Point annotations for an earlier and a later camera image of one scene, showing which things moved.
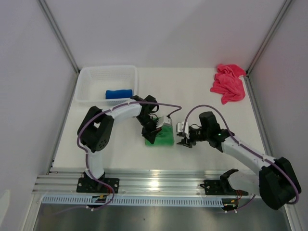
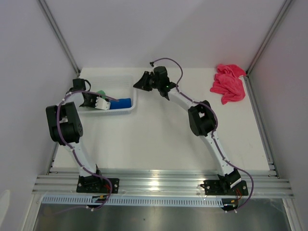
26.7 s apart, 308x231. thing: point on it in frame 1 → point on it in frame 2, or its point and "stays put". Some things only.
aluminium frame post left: x=55 y=29 stays put
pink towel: x=227 y=83 stays put
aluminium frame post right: x=272 y=30 stays put
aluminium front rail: x=56 y=182 stays put
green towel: x=165 y=137 → x=102 y=92
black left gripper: x=150 y=134 → x=93 y=105
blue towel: x=110 y=94 → x=121 y=102
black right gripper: x=185 y=143 → x=142 y=84
